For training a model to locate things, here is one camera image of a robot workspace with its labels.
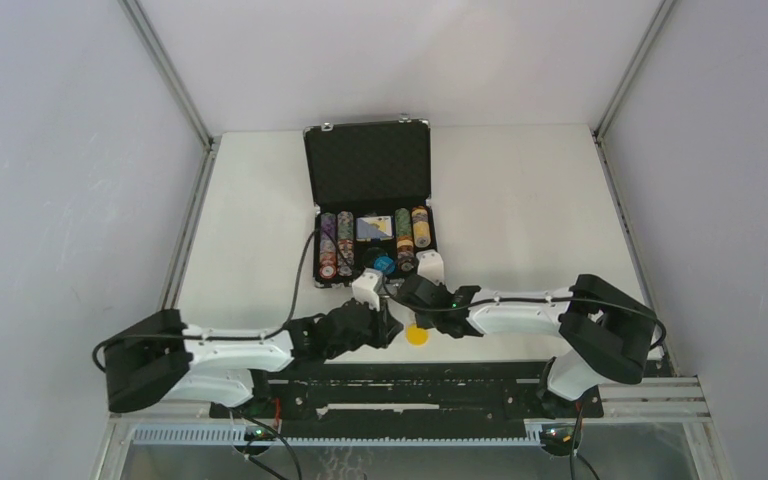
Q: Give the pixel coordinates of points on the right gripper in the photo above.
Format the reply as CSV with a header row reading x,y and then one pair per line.
x,y
422,322

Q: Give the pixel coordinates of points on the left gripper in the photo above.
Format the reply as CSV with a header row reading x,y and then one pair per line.
x,y
385,328

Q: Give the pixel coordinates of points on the yellow round button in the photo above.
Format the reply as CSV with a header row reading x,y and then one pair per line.
x,y
416,335

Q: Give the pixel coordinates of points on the red five poker chip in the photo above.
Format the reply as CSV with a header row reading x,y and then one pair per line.
x,y
328,272

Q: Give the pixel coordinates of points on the blue round button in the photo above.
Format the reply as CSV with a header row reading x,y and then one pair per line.
x,y
385,264

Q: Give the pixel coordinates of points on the yellow chip stack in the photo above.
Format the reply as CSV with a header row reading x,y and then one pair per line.
x,y
421,227

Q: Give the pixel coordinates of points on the shrink-wrapped blue chip stack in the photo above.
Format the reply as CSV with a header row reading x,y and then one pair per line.
x,y
327,245

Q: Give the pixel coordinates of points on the playing card deck box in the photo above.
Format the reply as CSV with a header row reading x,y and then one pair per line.
x,y
374,228

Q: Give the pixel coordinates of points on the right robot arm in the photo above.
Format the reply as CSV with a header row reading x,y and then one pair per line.
x,y
609,333

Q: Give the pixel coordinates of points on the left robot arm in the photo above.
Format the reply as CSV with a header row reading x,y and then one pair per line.
x,y
163,358

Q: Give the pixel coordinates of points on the left circuit board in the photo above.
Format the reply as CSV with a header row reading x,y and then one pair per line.
x,y
258,434

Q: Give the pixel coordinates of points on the circuit board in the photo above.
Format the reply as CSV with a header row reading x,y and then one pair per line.
x,y
559,434
258,434

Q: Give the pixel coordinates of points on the black aluminium poker case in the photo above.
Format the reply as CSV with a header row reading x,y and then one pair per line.
x,y
369,169

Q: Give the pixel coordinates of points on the right circuit board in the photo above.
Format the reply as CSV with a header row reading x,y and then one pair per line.
x,y
559,434

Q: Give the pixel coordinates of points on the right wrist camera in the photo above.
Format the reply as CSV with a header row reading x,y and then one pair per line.
x,y
431,266

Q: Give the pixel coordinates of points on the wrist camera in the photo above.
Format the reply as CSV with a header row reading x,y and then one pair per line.
x,y
431,266
365,288

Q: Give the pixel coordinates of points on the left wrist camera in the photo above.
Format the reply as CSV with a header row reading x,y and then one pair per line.
x,y
365,288

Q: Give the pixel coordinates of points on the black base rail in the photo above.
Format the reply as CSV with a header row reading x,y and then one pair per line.
x,y
422,401

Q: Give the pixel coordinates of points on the left aluminium frame post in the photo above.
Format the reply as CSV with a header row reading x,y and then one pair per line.
x,y
113,451

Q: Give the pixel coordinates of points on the aluminium frame post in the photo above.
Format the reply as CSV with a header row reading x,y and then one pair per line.
x,y
113,451
703,441

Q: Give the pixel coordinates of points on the right aluminium frame post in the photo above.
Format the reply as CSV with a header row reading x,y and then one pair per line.
x,y
703,441

